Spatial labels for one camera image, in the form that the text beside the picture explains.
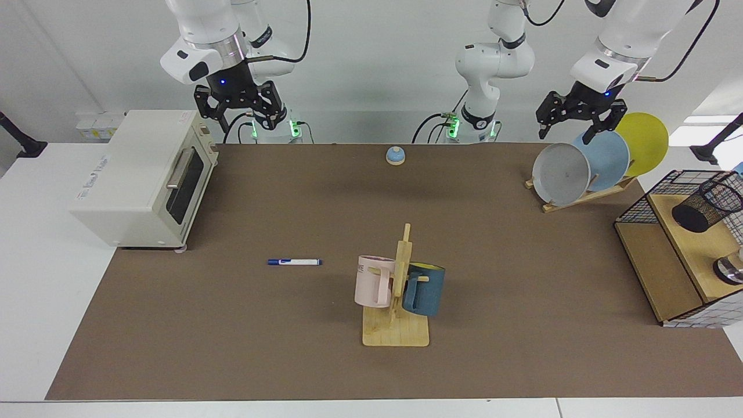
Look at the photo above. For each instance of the black camera stand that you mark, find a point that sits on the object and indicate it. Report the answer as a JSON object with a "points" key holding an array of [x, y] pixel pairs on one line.
{"points": [[708, 152], [26, 146]]}

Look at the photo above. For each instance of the white wall socket strip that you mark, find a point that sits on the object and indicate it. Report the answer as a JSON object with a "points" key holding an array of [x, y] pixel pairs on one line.
{"points": [[96, 128]]}

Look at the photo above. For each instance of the teal mug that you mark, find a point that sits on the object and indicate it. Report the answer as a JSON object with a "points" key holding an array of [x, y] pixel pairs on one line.
{"points": [[429, 293]]}

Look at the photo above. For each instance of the light blue plate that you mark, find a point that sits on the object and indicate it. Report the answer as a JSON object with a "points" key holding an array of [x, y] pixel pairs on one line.
{"points": [[609, 159]]}

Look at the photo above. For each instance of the wooden cup stand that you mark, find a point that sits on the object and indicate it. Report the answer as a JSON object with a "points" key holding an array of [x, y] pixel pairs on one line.
{"points": [[400, 331]]}

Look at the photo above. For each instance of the pink mug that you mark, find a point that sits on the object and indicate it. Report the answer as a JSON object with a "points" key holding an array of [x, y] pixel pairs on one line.
{"points": [[368, 284]]}

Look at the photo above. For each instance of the grey plate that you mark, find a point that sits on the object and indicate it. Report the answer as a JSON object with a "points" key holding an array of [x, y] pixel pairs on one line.
{"points": [[560, 174]]}

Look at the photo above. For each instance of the black mesh pen holder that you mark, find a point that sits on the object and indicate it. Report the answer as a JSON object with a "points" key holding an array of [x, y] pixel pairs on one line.
{"points": [[693, 216]]}

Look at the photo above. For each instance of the silver metal cup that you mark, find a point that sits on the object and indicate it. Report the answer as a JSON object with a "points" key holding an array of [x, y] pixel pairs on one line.
{"points": [[731, 270]]}

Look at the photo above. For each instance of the yellow plate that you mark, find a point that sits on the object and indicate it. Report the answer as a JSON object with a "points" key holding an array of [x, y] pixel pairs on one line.
{"points": [[647, 139]]}

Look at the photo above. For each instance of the wooden plate rack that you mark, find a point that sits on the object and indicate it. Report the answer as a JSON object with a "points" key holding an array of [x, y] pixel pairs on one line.
{"points": [[580, 199]]}

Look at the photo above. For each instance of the blue and white marker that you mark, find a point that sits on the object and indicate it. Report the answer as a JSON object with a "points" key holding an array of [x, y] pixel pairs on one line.
{"points": [[296, 262]]}

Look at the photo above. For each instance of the pale toaster oven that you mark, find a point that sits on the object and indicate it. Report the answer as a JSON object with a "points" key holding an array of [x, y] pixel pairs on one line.
{"points": [[133, 174]]}

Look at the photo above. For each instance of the small blue round bell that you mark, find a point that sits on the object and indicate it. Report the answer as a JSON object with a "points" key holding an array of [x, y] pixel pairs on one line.
{"points": [[396, 155]]}

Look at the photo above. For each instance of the brown table cloth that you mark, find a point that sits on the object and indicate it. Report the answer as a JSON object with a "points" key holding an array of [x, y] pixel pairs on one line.
{"points": [[290, 337]]}

